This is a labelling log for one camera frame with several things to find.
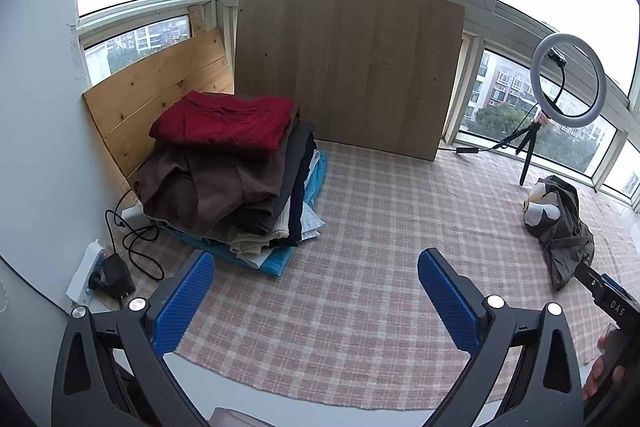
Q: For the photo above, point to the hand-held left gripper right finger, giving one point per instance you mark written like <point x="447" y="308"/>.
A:
<point x="450" y="302"/>

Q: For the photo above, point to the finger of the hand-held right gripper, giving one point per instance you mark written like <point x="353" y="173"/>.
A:
<point x="589" y="274"/>

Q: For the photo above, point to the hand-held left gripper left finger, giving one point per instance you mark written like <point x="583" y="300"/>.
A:
<point x="185" y="302"/>

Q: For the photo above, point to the grey daisy print t-shirt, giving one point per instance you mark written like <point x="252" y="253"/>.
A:
<point x="565" y="232"/>

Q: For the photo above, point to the stack of folded clothes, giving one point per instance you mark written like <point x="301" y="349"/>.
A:
<point x="210" y="177"/>

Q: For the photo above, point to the person's right hand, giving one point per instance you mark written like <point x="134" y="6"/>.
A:
<point x="597" y="382"/>

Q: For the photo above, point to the black power adapter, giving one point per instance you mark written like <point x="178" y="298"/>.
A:
<point x="117" y="277"/>

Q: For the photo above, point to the small white box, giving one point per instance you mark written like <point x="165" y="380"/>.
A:
<point x="132" y="214"/>

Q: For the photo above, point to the white power strip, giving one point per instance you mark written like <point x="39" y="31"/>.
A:
<point x="82" y="272"/>

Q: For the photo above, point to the pink plaid blanket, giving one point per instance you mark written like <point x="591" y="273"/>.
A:
<point x="350" y="257"/>

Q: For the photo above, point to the black tripod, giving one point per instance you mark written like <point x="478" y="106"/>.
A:
<point x="525" y="162"/>

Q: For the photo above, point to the apartment buildings outside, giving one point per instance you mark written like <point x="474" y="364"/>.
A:
<point x="505" y="82"/>

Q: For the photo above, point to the pine plank board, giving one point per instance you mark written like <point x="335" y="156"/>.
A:
<point x="140" y="92"/>

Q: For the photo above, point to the black phone clamp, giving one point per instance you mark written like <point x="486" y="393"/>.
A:
<point x="556" y="56"/>

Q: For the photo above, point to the large light wooden board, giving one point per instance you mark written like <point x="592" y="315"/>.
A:
<point x="350" y="67"/>

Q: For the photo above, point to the thin wooden slat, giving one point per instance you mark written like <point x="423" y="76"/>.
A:
<point x="196" y="19"/>

